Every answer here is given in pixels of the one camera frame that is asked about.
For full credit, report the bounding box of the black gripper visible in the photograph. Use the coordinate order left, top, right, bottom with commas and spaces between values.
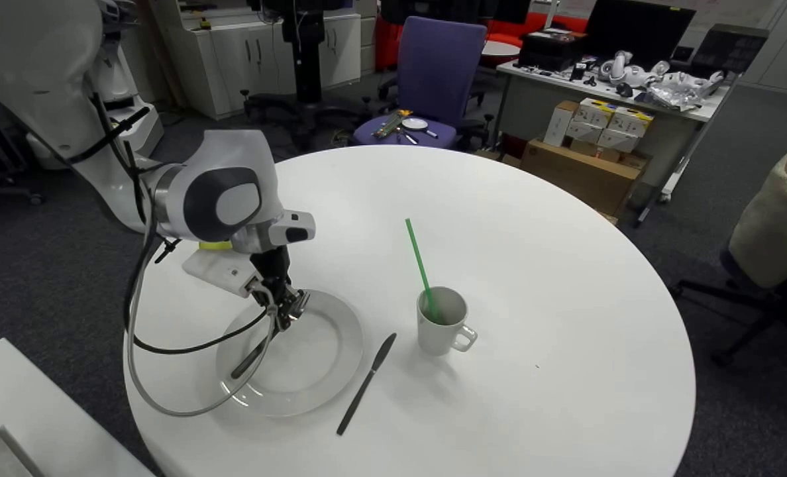
252, 246, 311, 332

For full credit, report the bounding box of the silver fork black handle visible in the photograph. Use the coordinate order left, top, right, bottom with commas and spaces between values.
231, 321, 282, 378

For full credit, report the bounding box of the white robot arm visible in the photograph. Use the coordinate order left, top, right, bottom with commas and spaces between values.
0, 0, 316, 323

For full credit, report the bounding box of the white round plate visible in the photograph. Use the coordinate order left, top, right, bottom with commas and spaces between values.
217, 291, 369, 420

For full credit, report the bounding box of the green straw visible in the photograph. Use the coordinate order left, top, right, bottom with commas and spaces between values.
405, 218, 434, 314

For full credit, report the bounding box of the white mug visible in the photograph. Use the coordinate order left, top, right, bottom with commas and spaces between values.
415, 287, 478, 356

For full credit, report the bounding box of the white cabinet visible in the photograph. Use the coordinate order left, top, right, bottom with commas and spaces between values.
173, 7, 360, 120

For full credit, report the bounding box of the purple office chair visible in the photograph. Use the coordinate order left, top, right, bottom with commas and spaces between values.
352, 15, 487, 149

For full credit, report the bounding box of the white side table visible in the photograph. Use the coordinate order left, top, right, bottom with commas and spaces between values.
0, 339, 156, 477

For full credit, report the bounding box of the cardboard box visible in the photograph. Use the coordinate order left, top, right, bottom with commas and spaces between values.
521, 140, 646, 221

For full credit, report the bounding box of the white desk with clutter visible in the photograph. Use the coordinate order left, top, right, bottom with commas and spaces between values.
495, 60, 729, 202

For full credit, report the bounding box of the beige jacket on chair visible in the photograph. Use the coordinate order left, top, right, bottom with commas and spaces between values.
729, 153, 787, 288

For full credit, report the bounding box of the black office chair base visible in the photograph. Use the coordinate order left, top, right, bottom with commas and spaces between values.
674, 253, 787, 365

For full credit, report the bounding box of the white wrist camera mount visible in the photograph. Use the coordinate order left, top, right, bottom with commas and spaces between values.
184, 209, 316, 296

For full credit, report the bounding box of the black handled knife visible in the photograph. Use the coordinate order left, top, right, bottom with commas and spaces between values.
337, 332, 397, 438

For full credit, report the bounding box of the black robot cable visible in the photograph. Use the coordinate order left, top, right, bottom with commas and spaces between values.
91, 90, 275, 420

